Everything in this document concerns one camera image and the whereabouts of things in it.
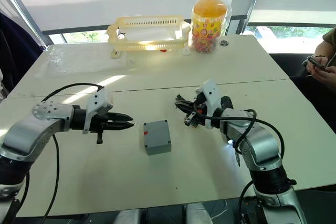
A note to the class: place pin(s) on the bystander forearm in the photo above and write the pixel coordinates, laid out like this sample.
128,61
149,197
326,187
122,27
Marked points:
326,49

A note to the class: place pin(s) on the dark smartphone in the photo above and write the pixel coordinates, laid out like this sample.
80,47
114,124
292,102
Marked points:
313,62

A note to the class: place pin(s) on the flat clear plastic bag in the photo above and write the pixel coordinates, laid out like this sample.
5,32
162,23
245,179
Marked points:
81,58

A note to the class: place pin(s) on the olive shirt sleeve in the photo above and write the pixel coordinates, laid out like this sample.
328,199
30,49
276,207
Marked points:
330,36

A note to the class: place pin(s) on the grey box with lid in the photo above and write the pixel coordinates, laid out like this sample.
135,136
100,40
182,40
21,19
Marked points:
157,137

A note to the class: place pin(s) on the candy jar with orange lid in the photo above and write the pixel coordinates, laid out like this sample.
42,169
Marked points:
208,27

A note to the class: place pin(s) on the small round black disc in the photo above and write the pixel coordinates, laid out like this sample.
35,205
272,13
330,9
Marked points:
224,42

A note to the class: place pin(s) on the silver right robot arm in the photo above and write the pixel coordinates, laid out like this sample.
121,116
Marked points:
260,142

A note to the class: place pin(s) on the cream plastic slotted basket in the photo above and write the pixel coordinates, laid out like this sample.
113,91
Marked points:
149,32

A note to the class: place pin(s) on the grey window pillar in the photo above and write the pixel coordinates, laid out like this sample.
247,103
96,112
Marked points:
253,1
22,6

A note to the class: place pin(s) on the black seat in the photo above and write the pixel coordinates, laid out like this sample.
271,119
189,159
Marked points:
288,64

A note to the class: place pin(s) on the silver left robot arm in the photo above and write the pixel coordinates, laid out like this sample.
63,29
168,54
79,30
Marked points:
39,125

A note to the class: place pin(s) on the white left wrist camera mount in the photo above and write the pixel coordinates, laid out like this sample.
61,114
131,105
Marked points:
98,102

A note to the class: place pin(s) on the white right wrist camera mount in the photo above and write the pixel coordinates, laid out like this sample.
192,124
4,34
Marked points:
211,90

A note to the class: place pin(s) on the dark hanging jacket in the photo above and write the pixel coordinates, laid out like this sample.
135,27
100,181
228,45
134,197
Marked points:
15,56

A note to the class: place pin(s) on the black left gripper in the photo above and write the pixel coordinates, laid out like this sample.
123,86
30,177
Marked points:
99,124

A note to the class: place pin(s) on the grey rounded shape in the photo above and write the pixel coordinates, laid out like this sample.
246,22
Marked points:
130,217
195,214

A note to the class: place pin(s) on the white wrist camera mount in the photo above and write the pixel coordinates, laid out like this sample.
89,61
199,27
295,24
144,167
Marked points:
98,102
211,90

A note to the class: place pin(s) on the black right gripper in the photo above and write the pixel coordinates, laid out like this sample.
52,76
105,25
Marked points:
198,115

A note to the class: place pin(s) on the bystander dark trousers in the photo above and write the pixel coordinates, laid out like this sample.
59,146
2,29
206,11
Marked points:
315,98

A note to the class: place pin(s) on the bystander hand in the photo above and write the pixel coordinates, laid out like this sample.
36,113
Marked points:
321,60
324,75

